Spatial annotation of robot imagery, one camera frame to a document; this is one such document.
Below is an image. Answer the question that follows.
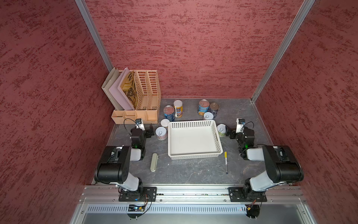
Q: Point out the corner aluminium profile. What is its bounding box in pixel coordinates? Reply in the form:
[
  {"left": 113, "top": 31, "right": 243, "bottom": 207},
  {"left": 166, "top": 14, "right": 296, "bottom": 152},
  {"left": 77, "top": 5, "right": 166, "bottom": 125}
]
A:
[
  {"left": 251, "top": 0, "right": 315, "bottom": 104},
  {"left": 75, "top": 0, "right": 114, "bottom": 71}
]

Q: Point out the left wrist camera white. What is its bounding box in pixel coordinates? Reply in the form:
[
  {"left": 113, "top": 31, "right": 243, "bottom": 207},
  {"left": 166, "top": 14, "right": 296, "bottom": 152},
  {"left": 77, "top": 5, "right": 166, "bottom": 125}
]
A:
[{"left": 135, "top": 118, "right": 145, "bottom": 131}]

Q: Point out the blue Progresso soup can left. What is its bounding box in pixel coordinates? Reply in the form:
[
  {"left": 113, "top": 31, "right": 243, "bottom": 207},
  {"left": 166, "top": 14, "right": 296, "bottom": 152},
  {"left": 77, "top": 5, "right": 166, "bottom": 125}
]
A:
[{"left": 163, "top": 105, "right": 175, "bottom": 122}]

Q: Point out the pink folder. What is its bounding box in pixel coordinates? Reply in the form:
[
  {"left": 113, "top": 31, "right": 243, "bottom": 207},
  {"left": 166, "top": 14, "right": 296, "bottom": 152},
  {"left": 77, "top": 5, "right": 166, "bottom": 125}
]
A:
[{"left": 109, "top": 68, "right": 133, "bottom": 110}]

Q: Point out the yellow black patterned magazine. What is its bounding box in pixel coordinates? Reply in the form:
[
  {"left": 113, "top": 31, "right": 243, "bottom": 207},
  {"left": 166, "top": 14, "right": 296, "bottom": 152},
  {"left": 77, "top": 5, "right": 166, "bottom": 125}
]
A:
[{"left": 120, "top": 71, "right": 138, "bottom": 110}]

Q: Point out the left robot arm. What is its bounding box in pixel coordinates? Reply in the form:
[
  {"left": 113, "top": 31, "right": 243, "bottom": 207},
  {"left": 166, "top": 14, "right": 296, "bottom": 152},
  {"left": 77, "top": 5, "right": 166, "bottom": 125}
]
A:
[{"left": 94, "top": 125, "right": 154, "bottom": 197}]

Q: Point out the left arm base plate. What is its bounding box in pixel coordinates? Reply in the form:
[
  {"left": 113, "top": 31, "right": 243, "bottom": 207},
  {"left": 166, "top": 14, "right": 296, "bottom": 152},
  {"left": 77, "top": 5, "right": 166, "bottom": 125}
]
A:
[{"left": 118, "top": 187, "right": 157, "bottom": 202}]

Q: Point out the small green can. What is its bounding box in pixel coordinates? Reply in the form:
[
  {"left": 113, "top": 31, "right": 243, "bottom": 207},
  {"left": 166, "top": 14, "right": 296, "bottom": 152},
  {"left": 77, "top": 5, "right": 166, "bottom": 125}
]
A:
[{"left": 217, "top": 124, "right": 227, "bottom": 137}]

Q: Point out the tall yellow can white lid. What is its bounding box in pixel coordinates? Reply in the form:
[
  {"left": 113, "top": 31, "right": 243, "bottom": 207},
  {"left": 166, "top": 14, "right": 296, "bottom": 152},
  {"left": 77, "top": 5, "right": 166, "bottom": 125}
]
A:
[{"left": 173, "top": 100, "right": 183, "bottom": 118}]

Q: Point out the left corner aluminium profile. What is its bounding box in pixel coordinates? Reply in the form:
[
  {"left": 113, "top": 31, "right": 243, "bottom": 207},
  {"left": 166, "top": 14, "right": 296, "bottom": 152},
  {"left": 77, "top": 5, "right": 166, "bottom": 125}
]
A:
[{"left": 75, "top": 0, "right": 114, "bottom": 71}]

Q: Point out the dark chopped tomatoes can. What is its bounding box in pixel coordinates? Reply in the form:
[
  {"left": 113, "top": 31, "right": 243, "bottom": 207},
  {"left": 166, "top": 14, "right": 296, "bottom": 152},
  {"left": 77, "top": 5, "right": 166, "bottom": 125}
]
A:
[{"left": 208, "top": 102, "right": 220, "bottom": 118}]

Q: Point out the right corner aluminium profile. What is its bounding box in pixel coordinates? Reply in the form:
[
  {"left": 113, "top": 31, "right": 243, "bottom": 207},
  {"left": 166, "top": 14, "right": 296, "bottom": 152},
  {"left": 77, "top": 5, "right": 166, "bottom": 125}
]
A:
[{"left": 251, "top": 0, "right": 315, "bottom": 104}]

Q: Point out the small pink can back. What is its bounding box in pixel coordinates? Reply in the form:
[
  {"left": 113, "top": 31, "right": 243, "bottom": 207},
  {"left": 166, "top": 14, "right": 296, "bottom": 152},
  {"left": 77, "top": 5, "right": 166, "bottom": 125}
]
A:
[{"left": 203, "top": 112, "right": 214, "bottom": 120}]

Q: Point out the short yellow can white lid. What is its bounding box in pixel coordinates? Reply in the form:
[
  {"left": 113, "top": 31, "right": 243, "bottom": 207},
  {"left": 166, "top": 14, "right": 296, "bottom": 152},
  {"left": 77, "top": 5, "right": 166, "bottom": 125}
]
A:
[{"left": 160, "top": 119, "right": 170, "bottom": 130}]

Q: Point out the aluminium front rail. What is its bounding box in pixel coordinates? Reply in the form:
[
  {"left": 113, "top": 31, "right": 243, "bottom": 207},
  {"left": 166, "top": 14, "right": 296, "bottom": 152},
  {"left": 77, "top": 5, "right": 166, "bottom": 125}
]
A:
[{"left": 79, "top": 184, "right": 308, "bottom": 204}]

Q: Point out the blue Progresso noodle soup can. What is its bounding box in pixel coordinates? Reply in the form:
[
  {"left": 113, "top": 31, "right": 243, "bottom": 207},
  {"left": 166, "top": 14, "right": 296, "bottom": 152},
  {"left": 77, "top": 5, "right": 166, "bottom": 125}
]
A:
[{"left": 198, "top": 99, "right": 210, "bottom": 116}]

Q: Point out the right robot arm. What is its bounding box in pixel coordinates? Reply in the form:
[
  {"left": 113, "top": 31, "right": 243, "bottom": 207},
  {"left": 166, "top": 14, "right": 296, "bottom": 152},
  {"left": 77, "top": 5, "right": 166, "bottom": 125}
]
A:
[{"left": 226, "top": 126, "right": 304, "bottom": 202}]

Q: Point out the beige folder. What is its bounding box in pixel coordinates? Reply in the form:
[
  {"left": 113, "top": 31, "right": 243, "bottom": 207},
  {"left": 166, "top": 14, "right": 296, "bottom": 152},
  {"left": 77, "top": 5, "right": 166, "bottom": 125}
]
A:
[{"left": 101, "top": 67, "right": 124, "bottom": 111}]

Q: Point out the white perforated plastic basket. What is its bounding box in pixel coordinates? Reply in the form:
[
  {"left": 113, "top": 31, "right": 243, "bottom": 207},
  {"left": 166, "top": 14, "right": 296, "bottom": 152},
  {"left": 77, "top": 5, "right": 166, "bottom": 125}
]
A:
[{"left": 168, "top": 120, "right": 223, "bottom": 160}]

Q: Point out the peach plastic file organizer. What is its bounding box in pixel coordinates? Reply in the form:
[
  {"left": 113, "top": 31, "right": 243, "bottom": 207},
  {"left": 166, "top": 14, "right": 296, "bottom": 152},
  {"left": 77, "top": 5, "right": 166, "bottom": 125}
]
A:
[{"left": 112, "top": 70, "right": 161, "bottom": 125}]

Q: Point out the yellow capped pen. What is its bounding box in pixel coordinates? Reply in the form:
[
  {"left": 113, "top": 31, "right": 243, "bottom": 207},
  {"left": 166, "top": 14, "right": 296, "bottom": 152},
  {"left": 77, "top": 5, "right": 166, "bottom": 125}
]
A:
[{"left": 224, "top": 152, "right": 228, "bottom": 174}]

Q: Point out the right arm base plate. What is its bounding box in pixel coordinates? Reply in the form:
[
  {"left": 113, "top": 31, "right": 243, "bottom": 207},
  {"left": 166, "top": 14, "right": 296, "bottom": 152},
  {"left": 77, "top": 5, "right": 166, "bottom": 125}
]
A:
[{"left": 228, "top": 187, "right": 267, "bottom": 203}]

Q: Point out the pink can front left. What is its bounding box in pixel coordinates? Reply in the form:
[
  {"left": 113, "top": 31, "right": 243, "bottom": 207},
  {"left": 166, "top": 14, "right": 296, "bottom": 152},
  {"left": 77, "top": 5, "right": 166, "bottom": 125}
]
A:
[{"left": 155, "top": 127, "right": 167, "bottom": 141}]

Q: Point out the beige oblong case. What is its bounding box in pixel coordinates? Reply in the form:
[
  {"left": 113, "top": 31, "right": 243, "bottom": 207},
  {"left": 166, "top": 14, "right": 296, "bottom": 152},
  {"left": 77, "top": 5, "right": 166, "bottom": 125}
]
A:
[{"left": 150, "top": 153, "right": 158, "bottom": 172}]

